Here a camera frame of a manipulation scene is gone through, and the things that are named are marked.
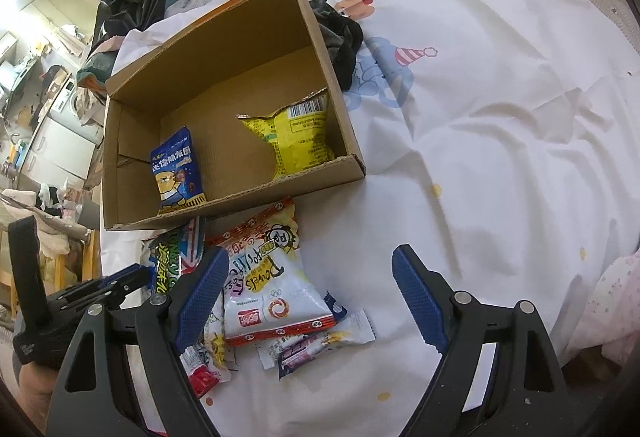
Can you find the teal orange cloth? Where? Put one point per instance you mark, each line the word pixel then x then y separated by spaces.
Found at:
pixel 97 72

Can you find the wooden railing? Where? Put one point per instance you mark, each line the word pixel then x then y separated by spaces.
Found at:
pixel 60 267

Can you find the white crumpled cloth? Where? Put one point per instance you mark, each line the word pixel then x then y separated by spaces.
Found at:
pixel 50 222

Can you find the brown cardboard box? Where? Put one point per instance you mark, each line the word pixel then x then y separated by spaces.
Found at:
pixel 225 117

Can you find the white cabinet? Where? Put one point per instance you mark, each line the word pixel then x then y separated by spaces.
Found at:
pixel 57 154

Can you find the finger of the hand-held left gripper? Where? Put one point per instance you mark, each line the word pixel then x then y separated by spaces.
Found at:
pixel 130 279

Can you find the person's left forearm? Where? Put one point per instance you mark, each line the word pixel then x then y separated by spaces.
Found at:
pixel 37 392

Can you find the white washing machine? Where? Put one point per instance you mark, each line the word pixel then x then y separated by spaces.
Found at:
pixel 65 104

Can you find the small white red snack packet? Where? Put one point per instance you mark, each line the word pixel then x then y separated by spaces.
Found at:
pixel 202 372

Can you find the black cloth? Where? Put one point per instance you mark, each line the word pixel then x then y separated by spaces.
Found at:
pixel 340 42

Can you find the yellow cartoon snack packet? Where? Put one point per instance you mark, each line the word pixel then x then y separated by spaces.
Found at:
pixel 217 337

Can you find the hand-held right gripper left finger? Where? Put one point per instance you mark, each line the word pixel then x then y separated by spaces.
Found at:
pixel 200 297

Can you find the white cartoon printed bedsheet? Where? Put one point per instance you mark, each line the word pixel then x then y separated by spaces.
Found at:
pixel 490 142

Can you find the large white orange-edged snack bag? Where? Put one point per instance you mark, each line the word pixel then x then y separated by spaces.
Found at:
pixel 270 277

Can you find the pink floral blanket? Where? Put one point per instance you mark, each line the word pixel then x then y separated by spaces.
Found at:
pixel 610 312

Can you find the blue bear print snack packet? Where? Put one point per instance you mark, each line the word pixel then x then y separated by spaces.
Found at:
pixel 177 174

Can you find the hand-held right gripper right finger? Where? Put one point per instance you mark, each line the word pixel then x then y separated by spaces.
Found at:
pixel 420 302

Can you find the small white purple snack packet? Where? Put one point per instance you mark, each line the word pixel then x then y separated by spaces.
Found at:
pixel 336 307
pixel 320 347

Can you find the blue green lettered snack packet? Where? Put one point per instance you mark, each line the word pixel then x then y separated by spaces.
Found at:
pixel 167 262

